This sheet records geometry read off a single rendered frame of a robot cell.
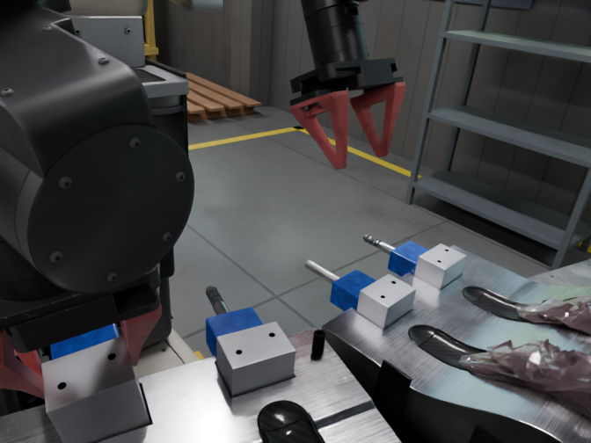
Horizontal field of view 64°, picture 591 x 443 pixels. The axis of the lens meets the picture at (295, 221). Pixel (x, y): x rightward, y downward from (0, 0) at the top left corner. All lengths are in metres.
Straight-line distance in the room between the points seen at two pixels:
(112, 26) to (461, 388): 0.54
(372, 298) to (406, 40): 3.14
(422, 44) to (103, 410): 3.29
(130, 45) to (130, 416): 0.45
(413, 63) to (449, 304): 3.04
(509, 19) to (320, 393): 2.93
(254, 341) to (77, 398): 0.13
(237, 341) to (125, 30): 0.42
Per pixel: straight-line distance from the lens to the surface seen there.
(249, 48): 4.50
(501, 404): 0.42
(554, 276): 0.79
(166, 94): 0.59
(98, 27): 0.64
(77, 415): 0.33
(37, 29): 0.18
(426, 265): 0.57
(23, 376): 0.30
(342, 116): 0.47
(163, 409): 0.37
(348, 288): 0.52
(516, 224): 2.58
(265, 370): 0.37
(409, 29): 3.54
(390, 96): 0.53
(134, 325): 0.28
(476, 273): 0.63
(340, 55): 0.50
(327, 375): 0.39
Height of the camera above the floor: 1.17
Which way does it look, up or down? 28 degrees down
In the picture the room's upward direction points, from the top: 5 degrees clockwise
